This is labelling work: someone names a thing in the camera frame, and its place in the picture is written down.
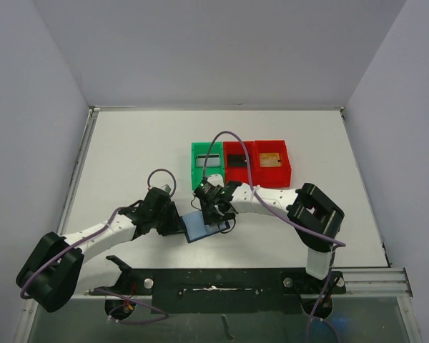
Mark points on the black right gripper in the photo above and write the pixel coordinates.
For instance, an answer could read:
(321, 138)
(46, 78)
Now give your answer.
(211, 207)

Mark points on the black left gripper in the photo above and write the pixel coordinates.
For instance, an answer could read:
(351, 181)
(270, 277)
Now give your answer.
(175, 226)

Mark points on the blue leather card holder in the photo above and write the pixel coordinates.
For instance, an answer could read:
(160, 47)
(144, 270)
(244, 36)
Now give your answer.
(196, 229)

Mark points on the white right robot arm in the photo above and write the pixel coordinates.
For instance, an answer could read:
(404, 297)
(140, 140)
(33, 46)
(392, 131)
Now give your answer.
(314, 216)

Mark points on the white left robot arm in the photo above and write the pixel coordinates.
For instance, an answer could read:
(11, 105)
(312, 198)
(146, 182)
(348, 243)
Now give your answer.
(51, 273)

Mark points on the black credit card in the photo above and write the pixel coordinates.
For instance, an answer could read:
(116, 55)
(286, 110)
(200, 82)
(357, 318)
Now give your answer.
(238, 161)

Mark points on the gold credit card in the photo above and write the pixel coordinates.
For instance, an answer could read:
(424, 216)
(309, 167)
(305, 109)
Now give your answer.
(270, 159)

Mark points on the middle red plastic bin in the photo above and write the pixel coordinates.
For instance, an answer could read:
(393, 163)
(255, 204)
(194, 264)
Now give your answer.
(240, 174)

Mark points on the red plastic bin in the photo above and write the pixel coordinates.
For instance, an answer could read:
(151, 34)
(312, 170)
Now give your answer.
(240, 174)
(276, 177)

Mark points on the green plastic bin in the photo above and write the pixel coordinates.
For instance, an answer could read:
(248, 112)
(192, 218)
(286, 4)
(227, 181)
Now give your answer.
(198, 148)

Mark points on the right red plastic bin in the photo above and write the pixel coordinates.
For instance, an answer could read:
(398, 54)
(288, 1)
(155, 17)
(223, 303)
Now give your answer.
(276, 177)

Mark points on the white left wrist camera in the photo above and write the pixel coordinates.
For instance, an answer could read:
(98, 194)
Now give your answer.
(166, 188)

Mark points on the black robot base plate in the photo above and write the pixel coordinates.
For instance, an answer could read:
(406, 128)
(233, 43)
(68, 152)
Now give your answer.
(226, 291)

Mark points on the aluminium table edge rail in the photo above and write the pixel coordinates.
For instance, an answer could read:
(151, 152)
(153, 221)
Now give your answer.
(63, 212)

